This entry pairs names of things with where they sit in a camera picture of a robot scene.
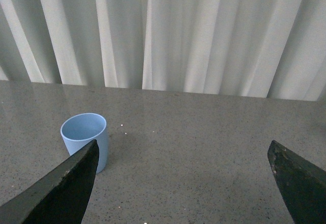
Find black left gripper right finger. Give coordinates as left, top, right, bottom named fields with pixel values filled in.
left=267, top=141, right=325, bottom=223

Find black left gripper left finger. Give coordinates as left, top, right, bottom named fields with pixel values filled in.
left=1, top=140, right=99, bottom=223

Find light blue plastic cup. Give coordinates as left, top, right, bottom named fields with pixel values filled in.
left=60, top=113, right=109, bottom=173

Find white pleated curtain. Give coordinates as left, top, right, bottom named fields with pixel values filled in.
left=1, top=0, right=325, bottom=101

